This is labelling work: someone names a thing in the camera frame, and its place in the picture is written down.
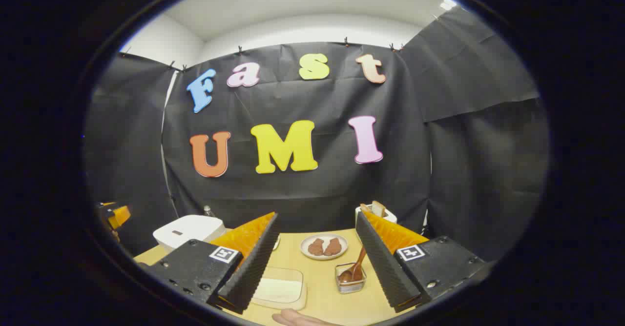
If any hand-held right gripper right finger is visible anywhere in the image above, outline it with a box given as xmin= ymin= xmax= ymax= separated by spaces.
xmin=355 ymin=211 xmax=489 ymax=313

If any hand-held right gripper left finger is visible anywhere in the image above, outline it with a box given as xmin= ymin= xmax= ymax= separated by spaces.
xmin=139 ymin=212 xmax=281 ymax=315

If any brown wooden spoon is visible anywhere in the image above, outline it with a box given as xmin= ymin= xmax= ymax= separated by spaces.
xmin=338 ymin=246 xmax=367 ymax=284

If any wire chopstick holder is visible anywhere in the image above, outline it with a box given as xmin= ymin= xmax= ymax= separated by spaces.
xmin=335 ymin=263 xmax=367 ymax=294

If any white rice cooker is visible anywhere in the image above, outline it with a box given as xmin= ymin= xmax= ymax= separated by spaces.
xmin=153 ymin=215 xmax=227 ymax=253

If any white toaster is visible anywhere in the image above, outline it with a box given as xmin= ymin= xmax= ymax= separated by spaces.
xmin=355 ymin=202 xmax=397 ymax=241

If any white round plate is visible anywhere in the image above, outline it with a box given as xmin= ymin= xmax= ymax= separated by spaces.
xmin=300 ymin=234 xmax=349 ymax=260

